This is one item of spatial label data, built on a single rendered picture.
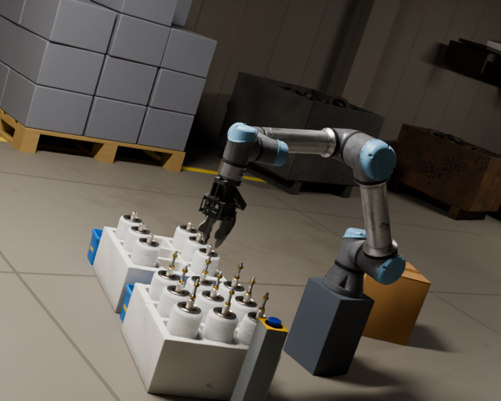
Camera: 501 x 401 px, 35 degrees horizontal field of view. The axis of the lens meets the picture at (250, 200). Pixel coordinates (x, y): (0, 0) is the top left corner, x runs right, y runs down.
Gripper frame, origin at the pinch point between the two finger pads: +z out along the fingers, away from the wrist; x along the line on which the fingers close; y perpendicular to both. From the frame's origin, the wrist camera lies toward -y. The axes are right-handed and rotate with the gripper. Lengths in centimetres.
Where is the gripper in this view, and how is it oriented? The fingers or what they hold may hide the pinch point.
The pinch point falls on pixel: (212, 241)
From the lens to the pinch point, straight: 231.4
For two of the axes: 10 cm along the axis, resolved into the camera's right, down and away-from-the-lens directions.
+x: 8.2, 3.8, -4.3
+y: -4.8, 0.5, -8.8
